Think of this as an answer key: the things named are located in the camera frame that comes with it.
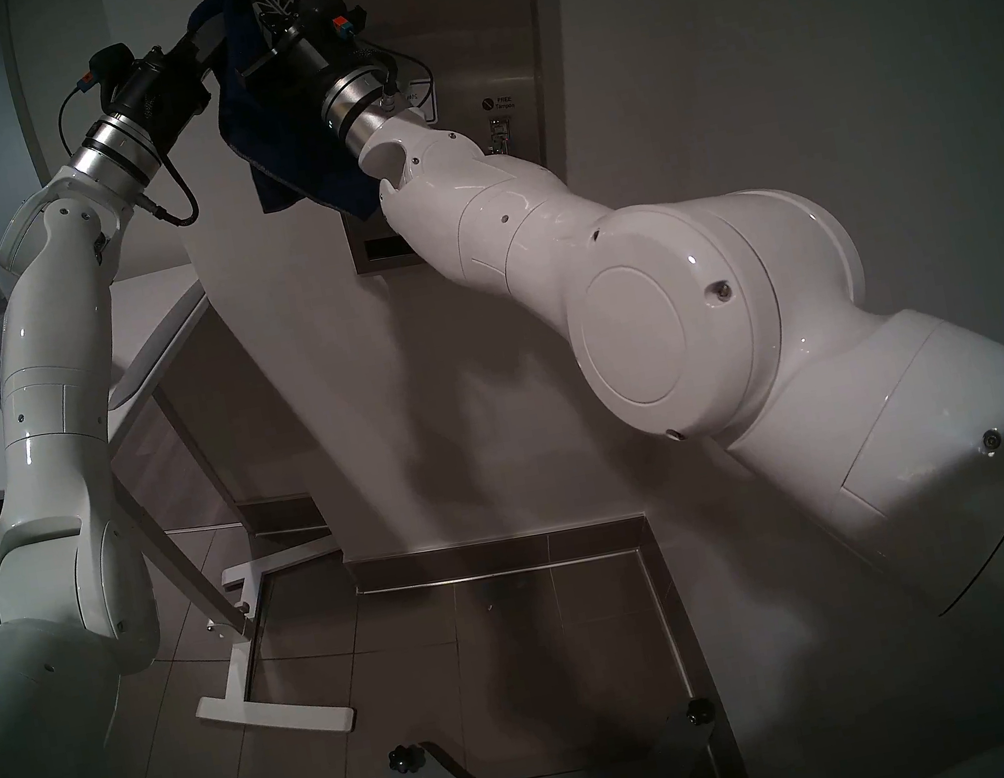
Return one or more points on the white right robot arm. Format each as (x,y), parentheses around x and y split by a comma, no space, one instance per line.
(690,314)

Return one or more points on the free tampon sticker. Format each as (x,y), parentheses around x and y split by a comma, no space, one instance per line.
(499,104)

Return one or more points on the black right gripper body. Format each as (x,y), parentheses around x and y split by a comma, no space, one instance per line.
(307,53)

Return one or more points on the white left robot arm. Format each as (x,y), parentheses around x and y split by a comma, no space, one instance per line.
(49,392)

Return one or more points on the black star knob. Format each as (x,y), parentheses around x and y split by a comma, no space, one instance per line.
(407,758)
(700,711)

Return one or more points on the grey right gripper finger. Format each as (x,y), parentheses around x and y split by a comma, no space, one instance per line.
(286,7)
(270,10)

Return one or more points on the dark blue cloth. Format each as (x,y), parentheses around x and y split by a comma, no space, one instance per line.
(289,142)

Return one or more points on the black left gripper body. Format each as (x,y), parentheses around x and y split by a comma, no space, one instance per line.
(166,96)

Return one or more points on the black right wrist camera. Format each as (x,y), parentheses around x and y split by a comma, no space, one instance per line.
(344,26)

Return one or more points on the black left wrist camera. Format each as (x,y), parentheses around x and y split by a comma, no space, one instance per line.
(107,65)

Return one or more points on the white table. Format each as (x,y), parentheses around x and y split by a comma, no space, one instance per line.
(154,308)

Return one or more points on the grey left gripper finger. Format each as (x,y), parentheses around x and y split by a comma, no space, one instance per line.
(214,35)

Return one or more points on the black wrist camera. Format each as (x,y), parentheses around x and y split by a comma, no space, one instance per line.
(344,26)
(107,65)

